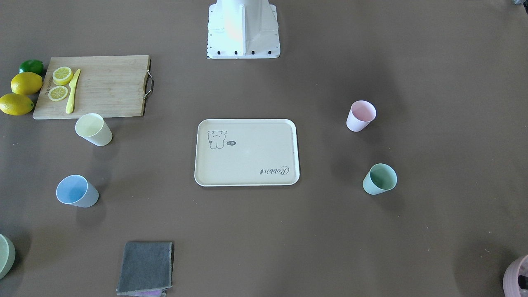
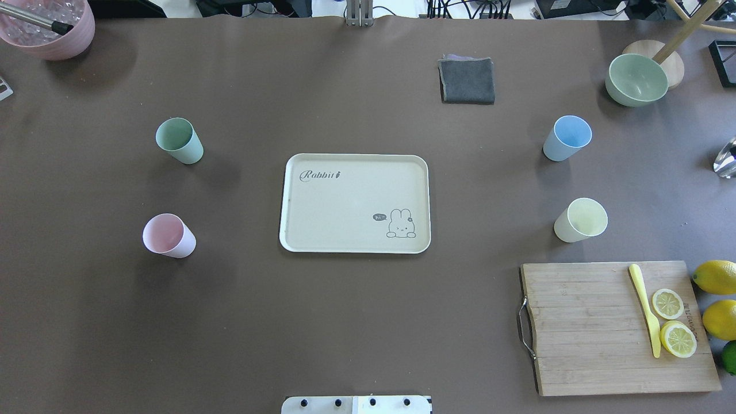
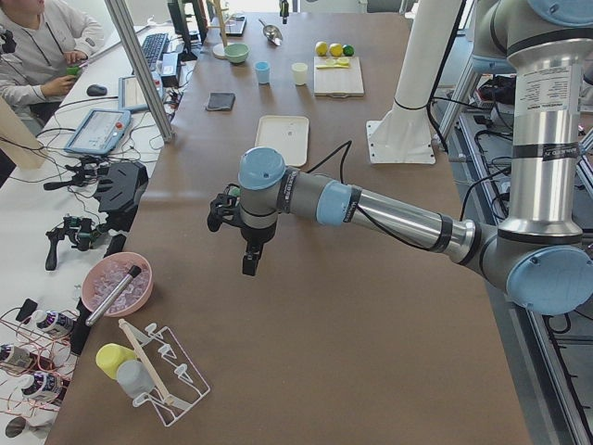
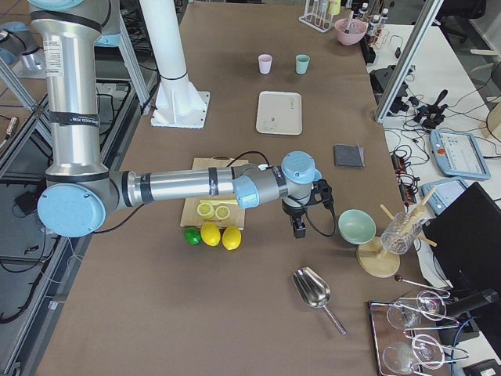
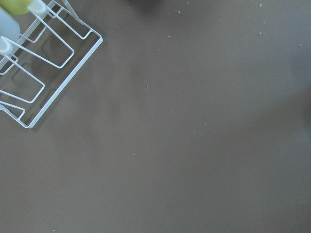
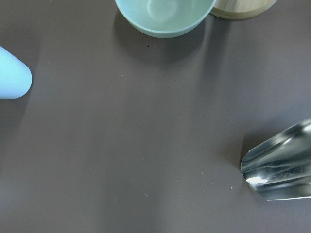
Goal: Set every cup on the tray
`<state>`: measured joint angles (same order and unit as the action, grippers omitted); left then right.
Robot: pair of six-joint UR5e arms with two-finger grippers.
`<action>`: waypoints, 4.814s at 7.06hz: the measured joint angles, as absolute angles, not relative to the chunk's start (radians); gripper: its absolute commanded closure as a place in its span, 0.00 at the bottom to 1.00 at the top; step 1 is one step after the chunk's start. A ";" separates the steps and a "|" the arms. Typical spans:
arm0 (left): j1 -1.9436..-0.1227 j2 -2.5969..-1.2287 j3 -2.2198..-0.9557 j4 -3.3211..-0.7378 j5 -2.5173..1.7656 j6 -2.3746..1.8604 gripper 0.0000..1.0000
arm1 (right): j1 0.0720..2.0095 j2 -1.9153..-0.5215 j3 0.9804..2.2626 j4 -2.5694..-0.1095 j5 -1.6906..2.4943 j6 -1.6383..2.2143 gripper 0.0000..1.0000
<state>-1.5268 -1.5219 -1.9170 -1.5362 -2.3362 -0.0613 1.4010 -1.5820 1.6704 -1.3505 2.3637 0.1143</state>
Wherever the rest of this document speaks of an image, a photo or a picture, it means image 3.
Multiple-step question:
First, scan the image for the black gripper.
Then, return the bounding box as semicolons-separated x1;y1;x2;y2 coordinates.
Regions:
207;184;277;277

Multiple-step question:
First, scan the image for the blue plastic cup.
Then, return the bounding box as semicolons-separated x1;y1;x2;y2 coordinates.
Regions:
254;61;271;84

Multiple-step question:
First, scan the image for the cream plastic cup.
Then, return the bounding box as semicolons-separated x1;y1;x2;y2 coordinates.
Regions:
291;62;309;86

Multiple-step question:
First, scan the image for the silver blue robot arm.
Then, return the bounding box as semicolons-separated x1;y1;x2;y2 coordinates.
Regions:
208;1;592;315

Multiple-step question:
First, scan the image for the cream plastic tray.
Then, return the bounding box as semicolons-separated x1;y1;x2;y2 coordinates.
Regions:
254;115;309;167

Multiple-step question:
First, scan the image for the metal tube black cap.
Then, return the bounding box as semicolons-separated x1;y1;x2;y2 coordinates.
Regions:
85;265;142;326

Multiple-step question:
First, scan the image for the pink bowl with ice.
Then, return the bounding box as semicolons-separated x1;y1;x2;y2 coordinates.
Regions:
82;252;154;318

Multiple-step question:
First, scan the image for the black headset device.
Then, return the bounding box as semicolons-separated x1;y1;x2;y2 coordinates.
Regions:
94;161;148;232

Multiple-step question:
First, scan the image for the wooden stick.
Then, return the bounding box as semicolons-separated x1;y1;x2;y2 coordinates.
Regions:
118;318;173;405

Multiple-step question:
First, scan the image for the grey cup on rack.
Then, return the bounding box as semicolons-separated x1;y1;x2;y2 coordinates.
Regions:
116;360;156;399

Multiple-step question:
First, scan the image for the yellow cup on rack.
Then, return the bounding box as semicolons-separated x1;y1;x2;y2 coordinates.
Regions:
95;343;137;380

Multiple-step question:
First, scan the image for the dark grey folded cloth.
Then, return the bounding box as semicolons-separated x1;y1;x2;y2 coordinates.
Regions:
206;92;235;111

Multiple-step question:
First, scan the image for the handheld gripper lower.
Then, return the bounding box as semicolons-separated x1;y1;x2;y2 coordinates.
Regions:
44;215;108;271

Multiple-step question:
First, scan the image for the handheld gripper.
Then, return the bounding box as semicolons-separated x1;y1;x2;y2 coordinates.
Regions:
44;215;108;271
43;156;108;191

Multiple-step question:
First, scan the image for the handheld gripper upper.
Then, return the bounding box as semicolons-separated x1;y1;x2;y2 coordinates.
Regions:
43;156;108;191

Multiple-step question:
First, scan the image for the blue teach pendant front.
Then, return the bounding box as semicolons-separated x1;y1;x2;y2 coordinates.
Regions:
64;108;132;156

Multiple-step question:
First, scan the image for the blue teach pendant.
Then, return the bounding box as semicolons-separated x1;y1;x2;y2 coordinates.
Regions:
64;108;132;156
118;72;165;113

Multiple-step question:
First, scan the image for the wooden cutting board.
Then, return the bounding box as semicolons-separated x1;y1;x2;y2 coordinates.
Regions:
313;57;364;97

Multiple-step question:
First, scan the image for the blue teach pendant rear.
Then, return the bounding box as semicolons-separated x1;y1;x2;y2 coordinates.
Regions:
118;72;165;113

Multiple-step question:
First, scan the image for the yellow plastic knife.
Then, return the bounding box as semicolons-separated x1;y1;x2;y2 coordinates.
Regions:
315;64;350;70

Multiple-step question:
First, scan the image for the green ceramic bowl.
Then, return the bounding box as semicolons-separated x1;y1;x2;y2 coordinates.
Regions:
224;43;250;64

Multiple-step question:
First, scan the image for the wooden mug tree stand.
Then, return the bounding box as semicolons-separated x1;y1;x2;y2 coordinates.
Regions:
208;0;228;59

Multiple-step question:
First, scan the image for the lemon slice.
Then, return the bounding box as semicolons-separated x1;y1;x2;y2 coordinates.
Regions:
324;57;350;66

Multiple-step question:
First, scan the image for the yellow lemon left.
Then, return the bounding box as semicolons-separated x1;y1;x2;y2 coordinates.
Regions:
315;41;328;57

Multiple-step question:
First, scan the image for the yellow lemon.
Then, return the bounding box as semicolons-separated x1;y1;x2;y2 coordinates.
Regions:
315;41;328;57
328;43;344;57

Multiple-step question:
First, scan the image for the yellow lemon middle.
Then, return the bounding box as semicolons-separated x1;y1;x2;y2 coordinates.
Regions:
328;43;344;57

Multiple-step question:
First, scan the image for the metal scoop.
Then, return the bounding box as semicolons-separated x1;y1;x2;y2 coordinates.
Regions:
259;19;284;46

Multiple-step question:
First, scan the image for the black computer mouse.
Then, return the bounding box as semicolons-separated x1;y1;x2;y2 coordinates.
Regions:
86;84;107;97

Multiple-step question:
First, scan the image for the green lime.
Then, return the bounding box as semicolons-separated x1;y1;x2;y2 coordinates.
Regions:
343;44;355;57

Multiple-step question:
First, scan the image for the black keyboard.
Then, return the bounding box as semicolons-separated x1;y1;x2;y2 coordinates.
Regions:
141;32;170;71

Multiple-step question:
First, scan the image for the black monitor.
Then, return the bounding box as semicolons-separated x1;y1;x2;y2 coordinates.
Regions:
167;0;197;62

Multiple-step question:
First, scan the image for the seated person grey hoodie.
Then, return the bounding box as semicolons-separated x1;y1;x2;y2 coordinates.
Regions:
1;1;104;123

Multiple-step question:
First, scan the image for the white wire cup rack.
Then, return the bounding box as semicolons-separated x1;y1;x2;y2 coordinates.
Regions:
131;323;211;427

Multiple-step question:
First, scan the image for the aluminium frame post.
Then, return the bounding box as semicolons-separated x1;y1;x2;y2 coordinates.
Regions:
105;0;174;144

